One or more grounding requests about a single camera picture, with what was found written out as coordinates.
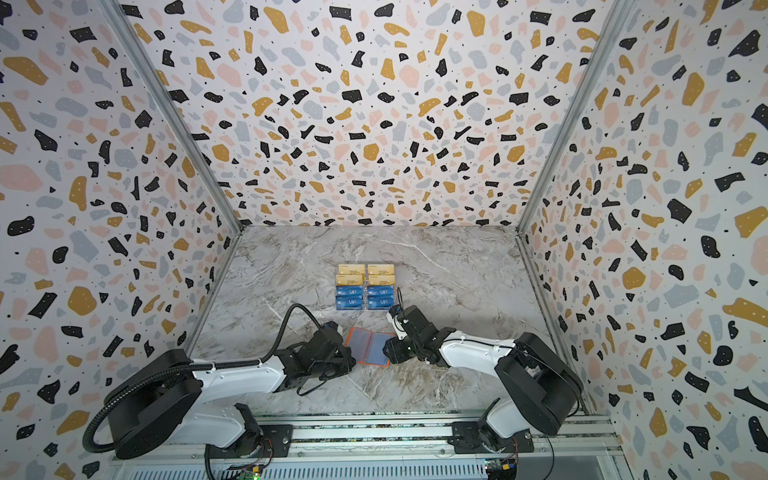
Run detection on orange card holder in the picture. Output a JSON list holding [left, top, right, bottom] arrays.
[[345, 327, 394, 367]]

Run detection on blue card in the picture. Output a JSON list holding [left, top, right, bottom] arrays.
[[367, 296, 396, 311], [336, 296, 364, 311], [336, 286, 364, 297], [366, 285, 395, 297]]

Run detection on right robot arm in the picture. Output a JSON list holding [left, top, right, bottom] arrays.
[[383, 305, 583, 453]]

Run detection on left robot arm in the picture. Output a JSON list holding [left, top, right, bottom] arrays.
[[104, 322, 356, 460]]

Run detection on gold card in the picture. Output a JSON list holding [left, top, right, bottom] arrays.
[[338, 264, 366, 275], [367, 264, 395, 276], [336, 274, 365, 286], [367, 274, 396, 286]]

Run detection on gold card back right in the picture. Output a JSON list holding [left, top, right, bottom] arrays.
[[367, 264, 395, 276]]

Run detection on gold card back left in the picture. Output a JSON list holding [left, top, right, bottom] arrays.
[[338, 264, 366, 275]]

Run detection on left black corrugated cable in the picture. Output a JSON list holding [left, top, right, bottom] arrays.
[[82, 302, 328, 454]]

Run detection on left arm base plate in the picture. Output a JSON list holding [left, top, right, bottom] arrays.
[[238, 424, 294, 461]]

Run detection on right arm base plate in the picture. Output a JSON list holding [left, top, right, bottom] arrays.
[[447, 420, 534, 455]]

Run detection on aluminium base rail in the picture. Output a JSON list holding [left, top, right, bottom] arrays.
[[119, 410, 631, 480]]

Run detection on right aluminium corner post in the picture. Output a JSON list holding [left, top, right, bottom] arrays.
[[516, 0, 636, 235]]

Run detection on aluminium corner post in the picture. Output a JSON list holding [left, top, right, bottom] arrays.
[[95, 1, 243, 236], [516, 0, 636, 235]]

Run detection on left aluminium corner post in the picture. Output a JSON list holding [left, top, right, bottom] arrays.
[[95, 1, 243, 236]]

